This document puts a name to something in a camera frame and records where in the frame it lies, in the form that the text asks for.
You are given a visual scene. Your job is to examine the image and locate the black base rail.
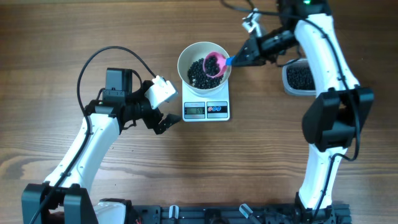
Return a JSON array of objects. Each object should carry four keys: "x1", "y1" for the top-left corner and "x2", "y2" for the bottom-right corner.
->
[{"x1": 127, "y1": 204, "x2": 352, "y2": 224}]

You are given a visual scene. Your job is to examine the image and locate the black beans in container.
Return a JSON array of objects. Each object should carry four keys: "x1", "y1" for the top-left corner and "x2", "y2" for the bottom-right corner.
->
[{"x1": 286, "y1": 65, "x2": 315, "y2": 90}]

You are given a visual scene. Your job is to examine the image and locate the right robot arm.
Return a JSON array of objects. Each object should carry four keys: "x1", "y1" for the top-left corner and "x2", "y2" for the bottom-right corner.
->
[{"x1": 228, "y1": 0, "x2": 374, "y2": 222}]

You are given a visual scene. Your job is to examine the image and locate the left camera cable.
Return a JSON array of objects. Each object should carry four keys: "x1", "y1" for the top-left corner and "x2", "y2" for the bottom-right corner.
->
[{"x1": 27, "y1": 45, "x2": 158, "y2": 224}]

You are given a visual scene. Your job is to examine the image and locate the white digital kitchen scale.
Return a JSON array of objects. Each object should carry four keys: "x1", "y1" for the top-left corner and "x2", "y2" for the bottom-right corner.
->
[{"x1": 182, "y1": 81, "x2": 230, "y2": 122}]

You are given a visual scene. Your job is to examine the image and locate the pink scoop blue handle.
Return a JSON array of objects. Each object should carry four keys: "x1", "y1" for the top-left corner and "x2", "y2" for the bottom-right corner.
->
[{"x1": 203, "y1": 52, "x2": 234, "y2": 78}]

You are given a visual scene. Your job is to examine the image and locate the right camera cable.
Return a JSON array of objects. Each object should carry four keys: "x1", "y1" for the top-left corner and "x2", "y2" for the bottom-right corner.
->
[{"x1": 219, "y1": 0, "x2": 361, "y2": 224}]

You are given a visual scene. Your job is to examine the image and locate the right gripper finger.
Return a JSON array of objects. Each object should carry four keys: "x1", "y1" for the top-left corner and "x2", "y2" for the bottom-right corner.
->
[
  {"x1": 234, "y1": 37, "x2": 260, "y2": 59},
  {"x1": 231, "y1": 55, "x2": 266, "y2": 67}
]

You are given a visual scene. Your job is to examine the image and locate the clear plastic container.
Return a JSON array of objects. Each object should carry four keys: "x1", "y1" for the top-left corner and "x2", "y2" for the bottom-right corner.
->
[{"x1": 282, "y1": 58, "x2": 316, "y2": 96}]

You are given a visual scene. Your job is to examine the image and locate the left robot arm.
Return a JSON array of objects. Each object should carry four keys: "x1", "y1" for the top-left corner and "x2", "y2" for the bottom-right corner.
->
[{"x1": 22, "y1": 68, "x2": 181, "y2": 223}]

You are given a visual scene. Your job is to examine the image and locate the white bowl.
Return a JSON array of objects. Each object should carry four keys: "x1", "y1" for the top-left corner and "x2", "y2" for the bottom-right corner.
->
[{"x1": 177, "y1": 42, "x2": 231, "y2": 95}]

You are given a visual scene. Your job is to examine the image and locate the camera cable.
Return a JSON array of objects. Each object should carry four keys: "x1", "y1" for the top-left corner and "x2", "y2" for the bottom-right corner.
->
[
  {"x1": 219, "y1": 0, "x2": 361, "y2": 224},
  {"x1": 27, "y1": 45, "x2": 158, "y2": 224}
]

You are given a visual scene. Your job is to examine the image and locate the black beans in bowl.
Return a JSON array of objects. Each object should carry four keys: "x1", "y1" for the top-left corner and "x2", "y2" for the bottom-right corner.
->
[{"x1": 187, "y1": 56, "x2": 223, "y2": 90}]

